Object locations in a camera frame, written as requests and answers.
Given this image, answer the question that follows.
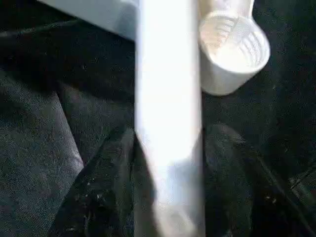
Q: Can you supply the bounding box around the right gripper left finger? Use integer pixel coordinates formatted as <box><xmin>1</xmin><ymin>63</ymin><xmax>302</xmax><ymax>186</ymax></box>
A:
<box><xmin>48</xmin><ymin>127</ymin><xmax>156</xmax><ymax>237</ymax></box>

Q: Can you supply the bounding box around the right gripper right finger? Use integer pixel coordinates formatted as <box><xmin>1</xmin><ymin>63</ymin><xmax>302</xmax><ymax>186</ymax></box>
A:
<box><xmin>204</xmin><ymin>123</ymin><xmax>316</xmax><ymax>237</ymax></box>

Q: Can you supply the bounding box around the white plastic table leg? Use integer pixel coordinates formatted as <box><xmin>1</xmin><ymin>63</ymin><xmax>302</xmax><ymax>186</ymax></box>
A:
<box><xmin>133</xmin><ymin>0</ymin><xmax>207</xmax><ymax>237</ymax></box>

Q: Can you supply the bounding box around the white plastic table top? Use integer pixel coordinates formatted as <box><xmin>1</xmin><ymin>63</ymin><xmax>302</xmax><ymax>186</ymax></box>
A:
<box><xmin>37</xmin><ymin>0</ymin><xmax>271</xmax><ymax>96</ymax></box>

